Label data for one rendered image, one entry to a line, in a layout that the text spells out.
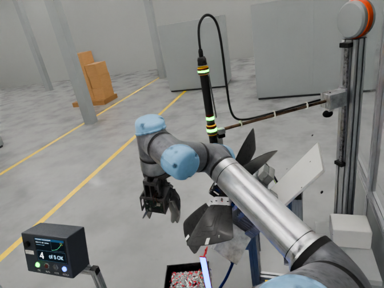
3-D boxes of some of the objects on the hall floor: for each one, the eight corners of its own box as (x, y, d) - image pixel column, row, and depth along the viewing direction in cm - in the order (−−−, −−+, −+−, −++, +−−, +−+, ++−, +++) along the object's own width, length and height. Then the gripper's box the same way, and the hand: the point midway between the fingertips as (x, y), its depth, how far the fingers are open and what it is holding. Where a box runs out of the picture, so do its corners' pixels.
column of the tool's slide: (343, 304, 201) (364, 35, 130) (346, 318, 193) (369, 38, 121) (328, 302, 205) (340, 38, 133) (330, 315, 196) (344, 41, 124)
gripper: (122, 177, 75) (133, 232, 86) (176, 184, 72) (180, 240, 83) (135, 159, 82) (144, 211, 93) (184, 164, 79) (187, 218, 90)
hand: (163, 216), depth 90 cm, fingers open, 8 cm apart
